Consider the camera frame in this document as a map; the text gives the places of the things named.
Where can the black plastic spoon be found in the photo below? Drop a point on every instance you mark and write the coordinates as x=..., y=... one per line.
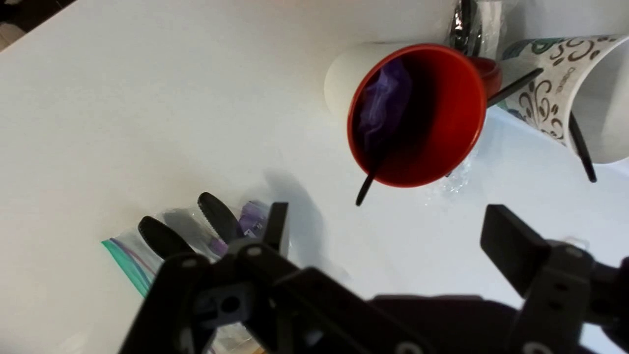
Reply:
x=582, y=149

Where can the zip bag with teal edge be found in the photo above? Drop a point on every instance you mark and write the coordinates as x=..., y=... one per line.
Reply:
x=130, y=261

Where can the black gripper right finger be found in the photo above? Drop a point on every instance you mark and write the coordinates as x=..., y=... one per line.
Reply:
x=562, y=281

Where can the patterned paper coffee cup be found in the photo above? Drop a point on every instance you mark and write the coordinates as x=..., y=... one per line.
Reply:
x=550, y=84

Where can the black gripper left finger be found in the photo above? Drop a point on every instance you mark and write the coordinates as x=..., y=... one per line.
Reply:
x=197, y=295

